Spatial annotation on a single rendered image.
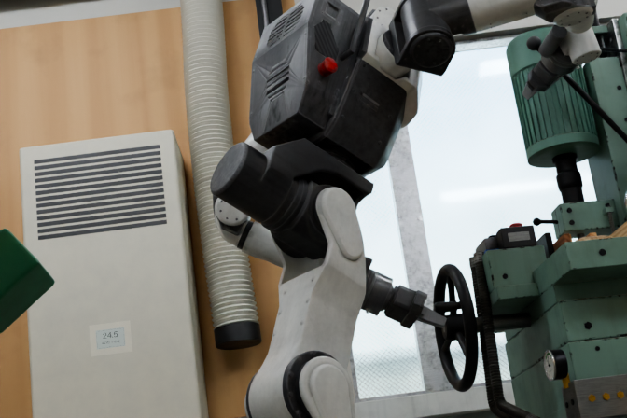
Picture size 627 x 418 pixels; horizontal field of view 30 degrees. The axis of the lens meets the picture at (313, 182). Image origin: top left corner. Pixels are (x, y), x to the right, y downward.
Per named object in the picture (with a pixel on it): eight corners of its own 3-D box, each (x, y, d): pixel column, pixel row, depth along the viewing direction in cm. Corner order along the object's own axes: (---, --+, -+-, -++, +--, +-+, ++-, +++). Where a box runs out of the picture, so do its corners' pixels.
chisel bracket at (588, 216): (556, 246, 278) (550, 212, 281) (612, 241, 280) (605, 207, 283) (566, 237, 271) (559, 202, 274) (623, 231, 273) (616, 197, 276)
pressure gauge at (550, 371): (549, 392, 239) (541, 353, 241) (566, 390, 239) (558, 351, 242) (558, 387, 233) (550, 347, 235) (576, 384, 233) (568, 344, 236)
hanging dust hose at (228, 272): (212, 354, 394) (174, -14, 440) (263, 347, 395) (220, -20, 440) (207, 343, 378) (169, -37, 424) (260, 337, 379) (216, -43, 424)
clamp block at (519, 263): (478, 304, 273) (471, 267, 276) (533, 299, 275) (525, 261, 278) (494, 287, 260) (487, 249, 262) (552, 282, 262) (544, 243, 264)
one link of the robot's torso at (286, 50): (303, 88, 211) (346, -49, 231) (204, 154, 236) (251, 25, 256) (424, 171, 223) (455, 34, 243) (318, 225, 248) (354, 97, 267)
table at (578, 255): (457, 338, 294) (453, 314, 296) (573, 326, 298) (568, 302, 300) (526, 273, 237) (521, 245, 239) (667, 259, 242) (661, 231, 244)
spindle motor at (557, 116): (519, 173, 289) (496, 59, 299) (586, 167, 292) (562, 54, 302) (540, 146, 273) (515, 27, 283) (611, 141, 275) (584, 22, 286)
